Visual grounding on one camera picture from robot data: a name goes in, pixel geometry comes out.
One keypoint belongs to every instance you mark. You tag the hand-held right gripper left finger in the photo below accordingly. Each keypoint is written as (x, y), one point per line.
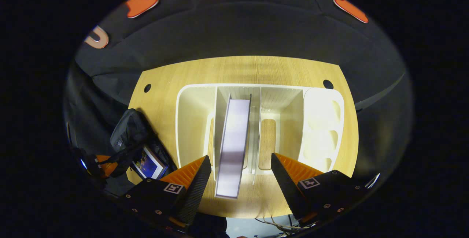
(196, 194)

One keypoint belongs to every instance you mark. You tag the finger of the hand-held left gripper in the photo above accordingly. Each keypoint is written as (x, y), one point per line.
(108, 166)

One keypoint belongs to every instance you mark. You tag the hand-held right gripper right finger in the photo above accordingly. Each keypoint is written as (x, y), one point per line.
(289, 194)

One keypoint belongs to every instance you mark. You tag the blue white-edged book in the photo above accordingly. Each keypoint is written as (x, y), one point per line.
(150, 164)

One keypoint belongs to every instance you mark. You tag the black schoolbag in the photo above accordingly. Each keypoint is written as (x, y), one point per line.
(128, 128)

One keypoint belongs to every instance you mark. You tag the thick dark blue book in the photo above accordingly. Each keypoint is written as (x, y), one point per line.
(232, 146)

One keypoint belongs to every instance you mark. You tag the white bookshelf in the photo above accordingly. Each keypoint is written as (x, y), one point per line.
(322, 121)

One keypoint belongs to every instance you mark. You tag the silver metal piece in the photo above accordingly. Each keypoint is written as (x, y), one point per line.
(373, 180)

